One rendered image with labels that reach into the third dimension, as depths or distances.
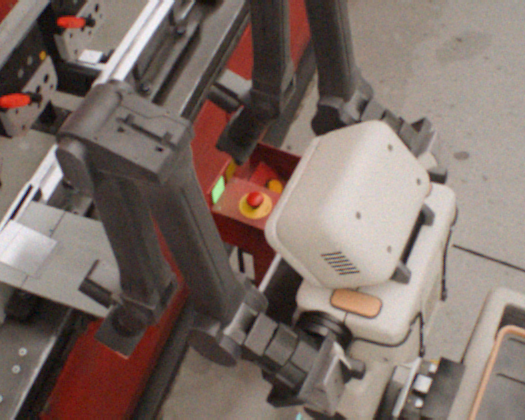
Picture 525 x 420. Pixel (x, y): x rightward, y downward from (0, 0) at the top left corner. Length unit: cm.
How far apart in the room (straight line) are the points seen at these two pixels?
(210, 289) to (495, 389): 65
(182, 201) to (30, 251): 70
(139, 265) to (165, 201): 20
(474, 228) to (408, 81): 70
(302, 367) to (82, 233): 60
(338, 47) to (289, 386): 50
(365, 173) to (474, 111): 201
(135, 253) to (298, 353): 26
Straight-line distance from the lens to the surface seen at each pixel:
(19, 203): 162
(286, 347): 111
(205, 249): 95
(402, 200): 113
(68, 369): 169
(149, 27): 193
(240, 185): 182
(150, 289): 111
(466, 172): 287
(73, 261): 151
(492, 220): 277
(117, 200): 94
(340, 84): 127
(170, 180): 84
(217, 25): 205
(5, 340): 161
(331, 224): 103
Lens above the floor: 224
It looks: 56 degrees down
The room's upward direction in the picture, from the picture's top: 5 degrees counter-clockwise
